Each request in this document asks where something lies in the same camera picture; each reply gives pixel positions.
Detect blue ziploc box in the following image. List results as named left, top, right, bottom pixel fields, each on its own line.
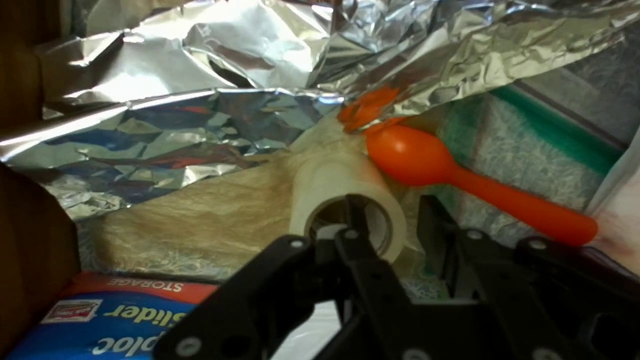
left=3, top=271, right=216, bottom=360

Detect crumpled aluminium foil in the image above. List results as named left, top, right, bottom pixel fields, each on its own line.
left=3, top=0, right=638, bottom=218

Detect green white box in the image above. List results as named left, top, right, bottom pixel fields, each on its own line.
left=413, top=89, right=620, bottom=209

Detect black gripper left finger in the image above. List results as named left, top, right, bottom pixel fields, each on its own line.
left=155, top=235, right=372, bottom=360

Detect white tape roll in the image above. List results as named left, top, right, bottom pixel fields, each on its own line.
left=288, top=154, right=406, bottom=262

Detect orange plastic spoon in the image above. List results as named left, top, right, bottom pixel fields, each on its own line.
left=367, top=125, right=599, bottom=245

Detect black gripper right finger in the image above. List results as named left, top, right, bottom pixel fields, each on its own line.
left=372, top=228, right=640, bottom=360

